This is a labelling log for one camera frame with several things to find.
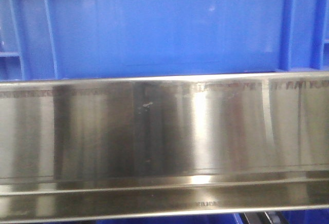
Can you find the light blue plastic bin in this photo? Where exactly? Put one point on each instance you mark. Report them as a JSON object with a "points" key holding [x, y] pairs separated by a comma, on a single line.
{"points": [[75, 39]]}

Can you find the dark blue bin lower right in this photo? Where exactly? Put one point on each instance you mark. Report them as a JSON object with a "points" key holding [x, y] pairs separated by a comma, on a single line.
{"points": [[307, 216]]}

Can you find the white roller track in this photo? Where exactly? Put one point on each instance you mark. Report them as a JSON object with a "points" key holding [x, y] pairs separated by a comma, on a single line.
{"points": [[270, 217]]}

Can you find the dark blue bin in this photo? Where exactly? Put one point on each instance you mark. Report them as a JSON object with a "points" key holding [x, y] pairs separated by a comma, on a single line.
{"points": [[307, 216], [186, 219]]}

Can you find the stainless steel shelf rail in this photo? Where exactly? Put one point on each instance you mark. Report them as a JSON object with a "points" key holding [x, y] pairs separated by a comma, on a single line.
{"points": [[160, 146]]}

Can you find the dark blue bin lower middle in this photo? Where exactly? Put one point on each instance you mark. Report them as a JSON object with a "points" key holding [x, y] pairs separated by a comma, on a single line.
{"points": [[186, 219]]}

